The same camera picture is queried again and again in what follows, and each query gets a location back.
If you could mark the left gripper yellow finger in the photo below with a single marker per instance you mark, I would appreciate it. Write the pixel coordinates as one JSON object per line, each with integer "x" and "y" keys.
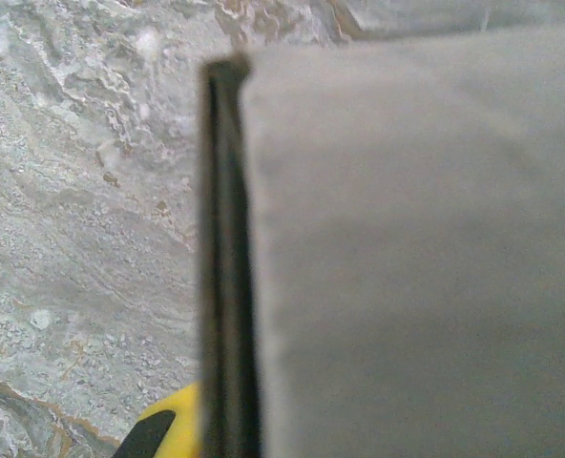
{"x": 168, "y": 424}

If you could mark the white paper box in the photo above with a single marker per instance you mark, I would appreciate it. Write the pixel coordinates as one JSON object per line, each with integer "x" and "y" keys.
{"x": 406, "y": 238}

